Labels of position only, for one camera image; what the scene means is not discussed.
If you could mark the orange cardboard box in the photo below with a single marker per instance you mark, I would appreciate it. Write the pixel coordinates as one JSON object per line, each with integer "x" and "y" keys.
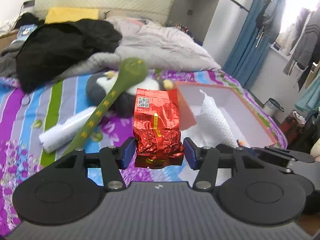
{"x": 243, "y": 121}

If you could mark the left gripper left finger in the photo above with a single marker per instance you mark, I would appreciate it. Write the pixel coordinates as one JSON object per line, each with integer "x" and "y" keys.
{"x": 73, "y": 186}

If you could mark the yellow pillow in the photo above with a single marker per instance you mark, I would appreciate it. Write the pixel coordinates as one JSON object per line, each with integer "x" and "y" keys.
{"x": 64, "y": 14}

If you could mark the white waste bin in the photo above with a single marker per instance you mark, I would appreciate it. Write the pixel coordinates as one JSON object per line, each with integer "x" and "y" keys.
{"x": 271, "y": 107}

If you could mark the white paper towel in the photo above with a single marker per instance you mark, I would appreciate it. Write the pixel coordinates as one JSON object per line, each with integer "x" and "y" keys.
{"x": 211, "y": 128}

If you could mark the white cylindrical bottle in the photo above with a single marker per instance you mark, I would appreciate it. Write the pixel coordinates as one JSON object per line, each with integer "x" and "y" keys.
{"x": 60, "y": 134}

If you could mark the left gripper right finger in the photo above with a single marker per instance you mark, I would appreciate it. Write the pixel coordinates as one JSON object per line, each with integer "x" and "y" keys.
{"x": 247, "y": 188}

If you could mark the blue curtain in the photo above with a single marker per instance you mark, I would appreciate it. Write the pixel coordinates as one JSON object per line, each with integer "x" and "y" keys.
{"x": 260, "y": 30}

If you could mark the hanging clothes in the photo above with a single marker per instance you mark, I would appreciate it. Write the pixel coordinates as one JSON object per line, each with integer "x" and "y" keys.
{"x": 273, "y": 81}

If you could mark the red foil tea bag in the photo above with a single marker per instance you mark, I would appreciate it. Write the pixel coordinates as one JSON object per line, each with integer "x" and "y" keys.
{"x": 156, "y": 128}

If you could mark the colourful striped bed sheet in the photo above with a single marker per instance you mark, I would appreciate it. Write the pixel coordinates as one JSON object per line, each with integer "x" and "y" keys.
{"x": 25, "y": 116}

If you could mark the black clothing pile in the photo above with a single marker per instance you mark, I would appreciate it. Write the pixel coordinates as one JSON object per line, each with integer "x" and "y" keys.
{"x": 53, "y": 48}

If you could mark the grey fluffy blanket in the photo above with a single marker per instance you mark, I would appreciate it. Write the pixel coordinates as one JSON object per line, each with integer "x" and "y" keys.
{"x": 159, "y": 47}

